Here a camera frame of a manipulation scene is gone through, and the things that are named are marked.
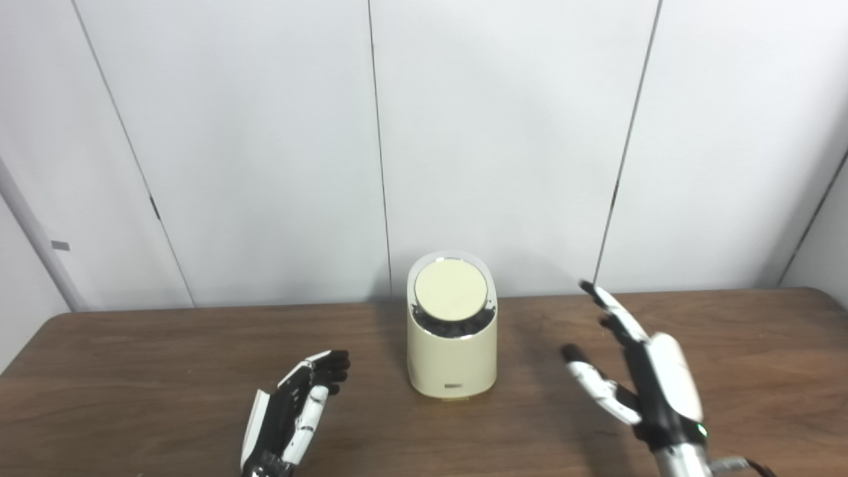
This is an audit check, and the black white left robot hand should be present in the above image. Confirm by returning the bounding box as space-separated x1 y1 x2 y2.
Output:
240 350 350 477

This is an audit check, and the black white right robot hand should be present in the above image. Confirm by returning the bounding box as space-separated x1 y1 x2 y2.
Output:
562 280 708 452

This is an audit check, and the cream-colored round bin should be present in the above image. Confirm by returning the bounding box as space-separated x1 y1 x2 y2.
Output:
406 250 498 400

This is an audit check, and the cream round bin lid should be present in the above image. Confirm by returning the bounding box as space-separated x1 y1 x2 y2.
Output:
414 259 489 321

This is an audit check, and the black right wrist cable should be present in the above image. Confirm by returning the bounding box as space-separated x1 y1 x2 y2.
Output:
712 456 779 477

